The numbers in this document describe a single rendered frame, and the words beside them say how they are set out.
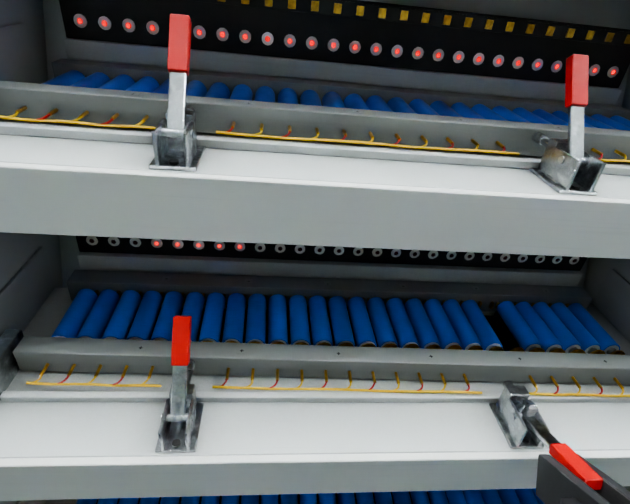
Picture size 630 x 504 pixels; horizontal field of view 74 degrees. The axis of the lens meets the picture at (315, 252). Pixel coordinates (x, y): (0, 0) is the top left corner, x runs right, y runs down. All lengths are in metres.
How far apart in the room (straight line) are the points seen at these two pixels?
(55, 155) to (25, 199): 0.03
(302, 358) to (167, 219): 0.16
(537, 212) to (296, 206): 0.16
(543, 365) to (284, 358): 0.23
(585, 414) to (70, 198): 0.43
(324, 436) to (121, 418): 0.15
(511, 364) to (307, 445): 0.19
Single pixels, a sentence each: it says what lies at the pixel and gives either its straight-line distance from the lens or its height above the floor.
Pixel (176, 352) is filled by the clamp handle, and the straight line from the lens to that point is 0.32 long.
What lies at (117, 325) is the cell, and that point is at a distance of 0.41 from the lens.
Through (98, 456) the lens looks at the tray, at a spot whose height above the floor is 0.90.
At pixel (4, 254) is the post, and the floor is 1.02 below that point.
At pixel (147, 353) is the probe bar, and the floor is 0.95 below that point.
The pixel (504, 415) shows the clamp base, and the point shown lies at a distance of 0.40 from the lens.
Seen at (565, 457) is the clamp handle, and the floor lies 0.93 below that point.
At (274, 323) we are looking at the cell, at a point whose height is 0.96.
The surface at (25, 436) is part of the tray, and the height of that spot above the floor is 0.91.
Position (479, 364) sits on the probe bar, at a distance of 0.40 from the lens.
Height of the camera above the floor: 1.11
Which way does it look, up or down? 13 degrees down
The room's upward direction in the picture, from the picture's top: 4 degrees clockwise
